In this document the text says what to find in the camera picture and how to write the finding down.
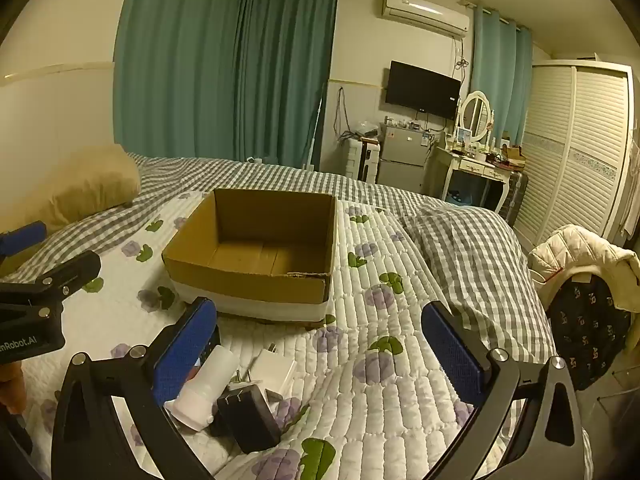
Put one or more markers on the cream puffer jacket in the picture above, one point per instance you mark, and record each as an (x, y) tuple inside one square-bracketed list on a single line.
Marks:
[(575, 250)]

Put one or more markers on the white vanity table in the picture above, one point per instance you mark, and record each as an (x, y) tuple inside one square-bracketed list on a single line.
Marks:
[(465, 165)]

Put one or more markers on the oval white vanity mirror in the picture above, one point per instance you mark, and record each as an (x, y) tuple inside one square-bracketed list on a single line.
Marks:
[(474, 112)]

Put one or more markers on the dark checked suitcase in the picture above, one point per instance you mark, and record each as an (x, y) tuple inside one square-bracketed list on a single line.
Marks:
[(515, 197)]

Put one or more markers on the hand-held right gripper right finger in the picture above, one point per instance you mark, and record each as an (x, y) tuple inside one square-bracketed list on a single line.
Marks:
[(452, 355)]

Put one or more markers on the white plastic bottle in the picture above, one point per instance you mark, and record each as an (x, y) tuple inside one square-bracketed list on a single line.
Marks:
[(210, 380)]

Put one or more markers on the wide green curtain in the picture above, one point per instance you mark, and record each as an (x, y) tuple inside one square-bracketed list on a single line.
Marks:
[(200, 60)]

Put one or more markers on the white air conditioner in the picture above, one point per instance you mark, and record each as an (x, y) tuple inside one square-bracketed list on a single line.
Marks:
[(425, 12)]

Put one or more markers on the small silver fridge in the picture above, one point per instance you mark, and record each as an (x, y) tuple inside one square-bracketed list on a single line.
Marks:
[(402, 157)]

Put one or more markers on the white charger plug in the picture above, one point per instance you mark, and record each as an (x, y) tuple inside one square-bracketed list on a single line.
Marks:
[(272, 367)]

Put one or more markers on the cardboard box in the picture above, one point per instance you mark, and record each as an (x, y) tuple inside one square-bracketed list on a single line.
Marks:
[(295, 290)]

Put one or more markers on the white louvred wardrobe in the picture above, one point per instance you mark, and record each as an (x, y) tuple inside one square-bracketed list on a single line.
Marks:
[(575, 150)]

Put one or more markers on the tan pillow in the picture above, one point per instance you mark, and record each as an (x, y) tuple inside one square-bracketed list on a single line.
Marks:
[(75, 185)]

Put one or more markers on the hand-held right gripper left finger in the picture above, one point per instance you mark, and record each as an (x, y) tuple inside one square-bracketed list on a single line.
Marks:
[(184, 357)]

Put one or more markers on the small picture frame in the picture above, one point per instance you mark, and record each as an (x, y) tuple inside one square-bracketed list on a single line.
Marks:
[(463, 135)]

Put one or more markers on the black power adapter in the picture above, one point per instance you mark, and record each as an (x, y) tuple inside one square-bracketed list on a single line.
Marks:
[(250, 420)]

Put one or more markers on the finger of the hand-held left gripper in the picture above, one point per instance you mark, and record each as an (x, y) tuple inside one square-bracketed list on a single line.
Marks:
[(70, 272), (22, 240)]

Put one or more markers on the person's left hand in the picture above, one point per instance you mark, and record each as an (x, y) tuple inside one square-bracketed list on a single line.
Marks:
[(11, 385)]

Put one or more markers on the grey checked duvet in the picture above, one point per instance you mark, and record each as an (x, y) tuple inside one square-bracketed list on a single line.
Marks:
[(475, 245)]

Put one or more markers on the black wall television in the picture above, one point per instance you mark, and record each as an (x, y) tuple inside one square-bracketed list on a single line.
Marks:
[(422, 90)]

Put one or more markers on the black printed garment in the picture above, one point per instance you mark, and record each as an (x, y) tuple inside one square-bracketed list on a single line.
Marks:
[(590, 330)]

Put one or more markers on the white drawer cabinet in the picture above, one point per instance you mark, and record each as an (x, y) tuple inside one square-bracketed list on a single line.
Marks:
[(357, 160)]

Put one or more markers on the narrow green curtain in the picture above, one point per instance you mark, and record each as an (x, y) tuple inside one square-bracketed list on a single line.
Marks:
[(500, 70)]

